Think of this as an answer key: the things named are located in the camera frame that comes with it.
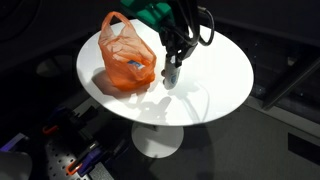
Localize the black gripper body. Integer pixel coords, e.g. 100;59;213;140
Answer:
158;20;200;60

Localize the orange plastic bag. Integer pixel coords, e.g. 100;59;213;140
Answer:
97;11;158;92

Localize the blue rectangular box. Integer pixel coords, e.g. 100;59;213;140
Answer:
127;59;146;71

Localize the orange and purple clamp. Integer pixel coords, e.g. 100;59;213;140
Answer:
65;141;105;177

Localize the black perforated breadboard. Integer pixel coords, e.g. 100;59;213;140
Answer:
43;131;116;180

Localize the white rounded object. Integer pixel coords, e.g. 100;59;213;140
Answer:
0;150;33;180

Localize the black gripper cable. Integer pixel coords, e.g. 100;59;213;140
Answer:
196;5;216;48

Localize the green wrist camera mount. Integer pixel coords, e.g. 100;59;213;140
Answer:
120;0;175;33

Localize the white table pedestal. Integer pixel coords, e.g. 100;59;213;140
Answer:
130;121;185;159

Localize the orange handled black clamp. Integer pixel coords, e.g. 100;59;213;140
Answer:
41;106;88;136

